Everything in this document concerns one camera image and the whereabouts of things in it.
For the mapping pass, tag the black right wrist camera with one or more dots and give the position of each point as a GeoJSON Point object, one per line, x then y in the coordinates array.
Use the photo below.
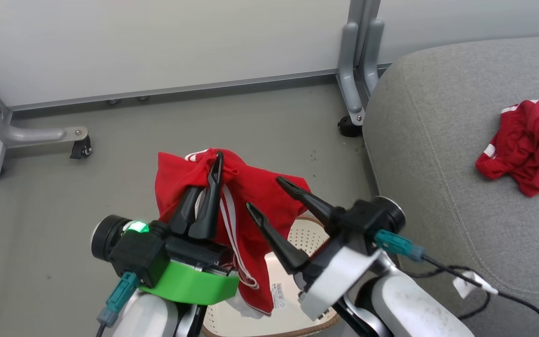
{"type": "Point", "coordinates": [367, 220]}

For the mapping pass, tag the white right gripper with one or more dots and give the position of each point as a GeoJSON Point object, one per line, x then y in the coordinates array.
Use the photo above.
{"type": "Point", "coordinates": [335, 276]}

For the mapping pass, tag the red garment white trim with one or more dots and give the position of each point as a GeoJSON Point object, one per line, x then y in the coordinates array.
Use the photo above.
{"type": "Point", "coordinates": [531, 140]}

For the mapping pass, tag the grey fabric sofa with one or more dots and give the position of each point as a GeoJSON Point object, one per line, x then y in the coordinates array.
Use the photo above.
{"type": "Point", "coordinates": [438, 164]}

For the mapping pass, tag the grey partition foot single bar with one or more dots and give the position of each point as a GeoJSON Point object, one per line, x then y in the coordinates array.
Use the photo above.
{"type": "Point", "coordinates": [35, 135]}

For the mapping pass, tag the grey partition post double foot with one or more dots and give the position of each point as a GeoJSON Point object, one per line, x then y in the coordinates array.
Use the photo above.
{"type": "Point", "coordinates": [351, 70]}

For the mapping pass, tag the white laundry basket brown rim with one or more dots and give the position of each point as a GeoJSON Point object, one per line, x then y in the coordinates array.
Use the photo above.
{"type": "Point", "coordinates": [297, 320]}

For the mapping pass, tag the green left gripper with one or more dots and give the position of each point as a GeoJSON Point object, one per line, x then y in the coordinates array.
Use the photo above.
{"type": "Point", "coordinates": [190, 283]}

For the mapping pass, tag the red garment white stripes label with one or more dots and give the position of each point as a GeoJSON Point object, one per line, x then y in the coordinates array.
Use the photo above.
{"type": "Point", "coordinates": [260, 187]}

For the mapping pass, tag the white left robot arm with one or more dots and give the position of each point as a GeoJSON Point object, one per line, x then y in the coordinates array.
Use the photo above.
{"type": "Point", "coordinates": [150, 318]}

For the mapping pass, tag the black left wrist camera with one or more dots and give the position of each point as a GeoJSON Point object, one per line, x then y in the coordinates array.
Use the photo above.
{"type": "Point", "coordinates": [138, 252]}

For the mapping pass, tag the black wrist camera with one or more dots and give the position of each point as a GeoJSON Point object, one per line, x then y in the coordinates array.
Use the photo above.
{"type": "Point", "coordinates": [138, 252]}
{"type": "Point", "coordinates": [367, 220]}

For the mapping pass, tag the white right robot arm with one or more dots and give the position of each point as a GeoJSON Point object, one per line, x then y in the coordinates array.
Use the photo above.
{"type": "Point", "coordinates": [410, 309]}

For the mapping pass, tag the black caster wheel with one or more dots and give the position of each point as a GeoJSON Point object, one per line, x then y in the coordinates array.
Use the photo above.
{"type": "Point", "coordinates": [348, 127]}
{"type": "Point", "coordinates": [81, 149]}

